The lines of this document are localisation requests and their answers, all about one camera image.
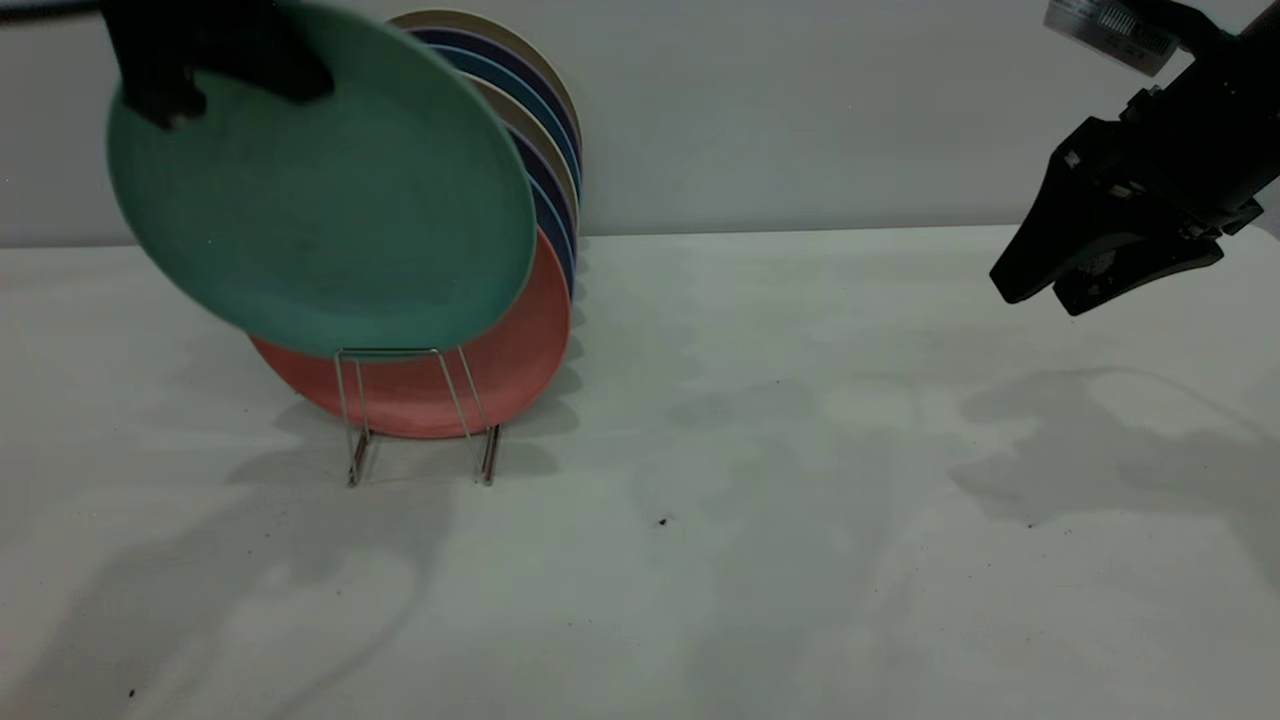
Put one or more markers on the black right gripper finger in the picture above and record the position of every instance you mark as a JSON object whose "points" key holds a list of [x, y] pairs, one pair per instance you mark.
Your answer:
{"points": [[1130, 272], [1070, 225]]}

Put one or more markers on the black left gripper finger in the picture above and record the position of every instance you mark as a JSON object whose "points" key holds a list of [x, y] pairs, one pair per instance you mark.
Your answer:
{"points": [[285, 75], [160, 100]]}

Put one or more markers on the pink plate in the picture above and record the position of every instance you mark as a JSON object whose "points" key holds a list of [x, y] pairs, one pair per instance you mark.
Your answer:
{"points": [[500, 370]]}

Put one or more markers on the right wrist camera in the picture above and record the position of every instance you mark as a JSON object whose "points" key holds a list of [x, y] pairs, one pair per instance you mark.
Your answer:
{"points": [[1100, 25]]}

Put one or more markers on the teal blue plate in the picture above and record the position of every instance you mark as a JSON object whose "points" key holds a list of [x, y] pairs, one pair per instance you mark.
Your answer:
{"points": [[500, 70]]}

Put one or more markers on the dark purple plate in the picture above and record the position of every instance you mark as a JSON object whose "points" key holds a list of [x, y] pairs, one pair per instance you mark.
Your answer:
{"points": [[555, 190], [480, 42]]}

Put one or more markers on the beige plate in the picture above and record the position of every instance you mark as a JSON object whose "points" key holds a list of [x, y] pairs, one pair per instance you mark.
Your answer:
{"points": [[470, 20], [530, 125]]}

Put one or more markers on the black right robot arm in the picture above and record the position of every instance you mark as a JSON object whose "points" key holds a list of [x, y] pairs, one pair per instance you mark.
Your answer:
{"points": [[1240, 100]]}

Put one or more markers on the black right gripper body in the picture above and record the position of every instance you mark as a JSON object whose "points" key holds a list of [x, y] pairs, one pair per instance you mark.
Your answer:
{"points": [[1170, 170]]}

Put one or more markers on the green plate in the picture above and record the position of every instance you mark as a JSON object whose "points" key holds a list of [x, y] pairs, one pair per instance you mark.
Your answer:
{"points": [[320, 220]]}

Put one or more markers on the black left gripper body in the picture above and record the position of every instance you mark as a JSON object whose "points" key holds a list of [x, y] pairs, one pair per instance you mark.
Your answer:
{"points": [[190, 35]]}

